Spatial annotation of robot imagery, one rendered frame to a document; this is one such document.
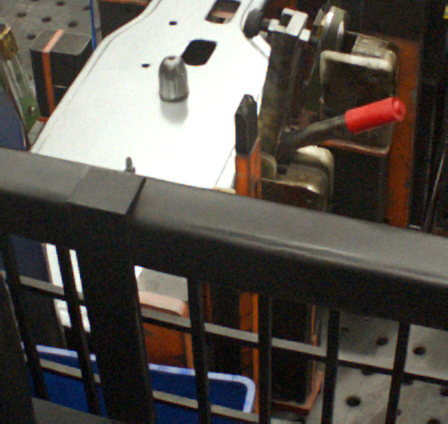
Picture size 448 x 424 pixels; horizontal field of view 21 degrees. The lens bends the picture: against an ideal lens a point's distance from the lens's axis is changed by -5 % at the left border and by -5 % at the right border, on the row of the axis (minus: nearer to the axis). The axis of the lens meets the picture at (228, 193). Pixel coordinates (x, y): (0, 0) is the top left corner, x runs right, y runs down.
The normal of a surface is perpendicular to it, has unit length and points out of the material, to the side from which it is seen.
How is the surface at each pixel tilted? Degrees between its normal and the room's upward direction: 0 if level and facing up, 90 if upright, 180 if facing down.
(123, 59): 0
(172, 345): 90
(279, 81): 90
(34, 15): 0
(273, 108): 90
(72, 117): 0
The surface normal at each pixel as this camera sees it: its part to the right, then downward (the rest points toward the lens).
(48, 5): -0.03, -0.73
